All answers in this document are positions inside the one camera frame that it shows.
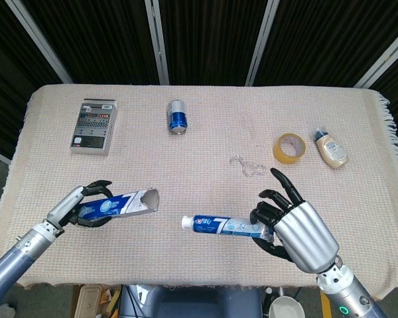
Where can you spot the blue white toothpaste tube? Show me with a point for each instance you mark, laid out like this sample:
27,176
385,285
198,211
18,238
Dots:
219,225

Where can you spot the black pleated curtain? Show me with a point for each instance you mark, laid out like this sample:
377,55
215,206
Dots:
212,36

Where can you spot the clear plastic wrapper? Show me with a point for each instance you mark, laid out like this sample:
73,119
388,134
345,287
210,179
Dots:
248,169

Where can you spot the beige woven table cloth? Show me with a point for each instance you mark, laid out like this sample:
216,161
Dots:
199,258

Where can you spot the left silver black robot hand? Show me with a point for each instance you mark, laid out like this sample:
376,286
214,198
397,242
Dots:
64,207

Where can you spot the white frame post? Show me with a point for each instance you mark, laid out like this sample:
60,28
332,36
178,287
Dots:
157,39
262,39
39,39
384,56

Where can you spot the blue white toothpaste box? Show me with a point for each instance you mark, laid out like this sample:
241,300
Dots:
119,205

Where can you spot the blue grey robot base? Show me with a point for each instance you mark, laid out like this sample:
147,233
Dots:
192,303

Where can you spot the cream squeeze bottle blue cap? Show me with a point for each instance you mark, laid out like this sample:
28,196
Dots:
333,152

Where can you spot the yellow packing tape roll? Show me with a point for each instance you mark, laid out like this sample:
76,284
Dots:
283,155

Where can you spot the beige plastic container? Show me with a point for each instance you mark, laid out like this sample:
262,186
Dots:
88,303

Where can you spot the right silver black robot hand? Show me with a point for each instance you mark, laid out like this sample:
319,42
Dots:
305,238

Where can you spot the white bowl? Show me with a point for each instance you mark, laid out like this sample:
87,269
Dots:
285,308

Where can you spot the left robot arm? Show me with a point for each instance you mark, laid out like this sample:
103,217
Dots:
16,251

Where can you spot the grey electronics package box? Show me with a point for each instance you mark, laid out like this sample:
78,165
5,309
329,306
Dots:
93,129

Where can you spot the blue silver drink can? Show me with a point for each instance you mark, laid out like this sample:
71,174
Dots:
177,117

